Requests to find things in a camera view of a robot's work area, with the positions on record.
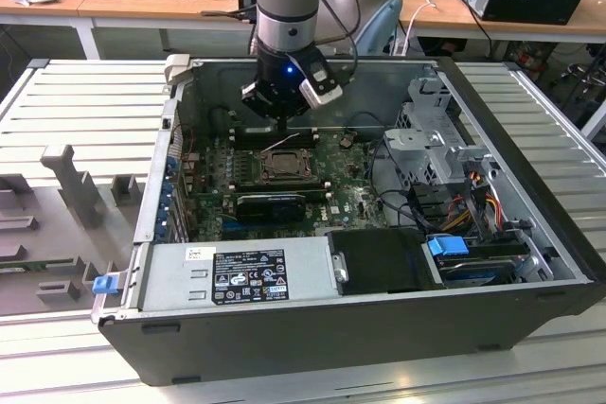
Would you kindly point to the green motherboard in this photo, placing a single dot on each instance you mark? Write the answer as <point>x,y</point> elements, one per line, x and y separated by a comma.
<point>350,196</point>

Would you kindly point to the black graphics card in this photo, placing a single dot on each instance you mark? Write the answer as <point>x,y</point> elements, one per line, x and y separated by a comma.
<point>270,207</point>

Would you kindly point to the black plastic shroud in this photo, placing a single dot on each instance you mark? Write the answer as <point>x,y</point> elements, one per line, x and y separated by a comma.
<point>379,262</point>

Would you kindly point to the green RAM stick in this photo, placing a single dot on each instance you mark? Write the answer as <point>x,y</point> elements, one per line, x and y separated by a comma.
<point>315,192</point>
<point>19,266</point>

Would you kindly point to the black open PC case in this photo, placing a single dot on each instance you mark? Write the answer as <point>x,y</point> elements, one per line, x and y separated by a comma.
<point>331,342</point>

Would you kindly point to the hard disk in blue carrier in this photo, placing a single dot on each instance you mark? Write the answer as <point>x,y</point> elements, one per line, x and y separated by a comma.
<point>447,249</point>

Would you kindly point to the CPU socket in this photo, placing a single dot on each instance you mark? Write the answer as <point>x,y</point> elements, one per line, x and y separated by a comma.
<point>284,154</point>

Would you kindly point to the blue plastic case latch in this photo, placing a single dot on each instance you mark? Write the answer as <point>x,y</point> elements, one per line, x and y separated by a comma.
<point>104,285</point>

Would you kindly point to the grey power supply unit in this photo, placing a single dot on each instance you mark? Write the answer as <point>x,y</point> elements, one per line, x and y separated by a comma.
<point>165,276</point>

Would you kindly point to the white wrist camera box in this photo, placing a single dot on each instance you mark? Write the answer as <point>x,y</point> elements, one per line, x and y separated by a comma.
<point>319,92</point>

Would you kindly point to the grey parts rack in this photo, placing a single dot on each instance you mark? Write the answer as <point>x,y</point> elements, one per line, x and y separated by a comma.
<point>71,233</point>

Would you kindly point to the coin cell battery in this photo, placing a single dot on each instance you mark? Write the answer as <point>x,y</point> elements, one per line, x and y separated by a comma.
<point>346,140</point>

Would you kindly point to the silver metal drive cage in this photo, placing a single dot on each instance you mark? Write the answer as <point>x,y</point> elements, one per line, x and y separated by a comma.
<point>416,144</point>

